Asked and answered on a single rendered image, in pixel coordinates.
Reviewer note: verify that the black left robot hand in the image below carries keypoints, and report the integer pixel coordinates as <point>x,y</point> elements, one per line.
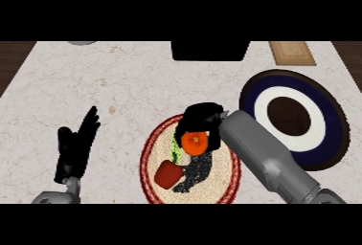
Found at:
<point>70,146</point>

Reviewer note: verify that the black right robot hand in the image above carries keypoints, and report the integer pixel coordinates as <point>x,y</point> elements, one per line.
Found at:
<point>202,119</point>

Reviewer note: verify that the orange squash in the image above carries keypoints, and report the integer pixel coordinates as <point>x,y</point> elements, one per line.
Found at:
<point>193,143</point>

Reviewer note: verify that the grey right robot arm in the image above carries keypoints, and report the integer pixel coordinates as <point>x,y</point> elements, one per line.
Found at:
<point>268,159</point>

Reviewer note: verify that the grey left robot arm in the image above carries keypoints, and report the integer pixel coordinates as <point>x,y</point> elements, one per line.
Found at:
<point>60,195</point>

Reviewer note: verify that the round red-rimmed woven placemat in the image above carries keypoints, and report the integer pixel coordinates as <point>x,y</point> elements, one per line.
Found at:
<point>211,178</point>

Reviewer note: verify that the navy and white round plate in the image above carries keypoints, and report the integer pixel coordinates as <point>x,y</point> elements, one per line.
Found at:
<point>294,118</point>

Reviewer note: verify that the black appliance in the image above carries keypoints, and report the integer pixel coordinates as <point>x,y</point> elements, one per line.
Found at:
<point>209,50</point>

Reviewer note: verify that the tan wooden board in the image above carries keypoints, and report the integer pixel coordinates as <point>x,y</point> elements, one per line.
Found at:
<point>291,52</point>

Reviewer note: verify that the grey round object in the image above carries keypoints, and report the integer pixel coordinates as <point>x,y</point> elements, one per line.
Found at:
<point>81,42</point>

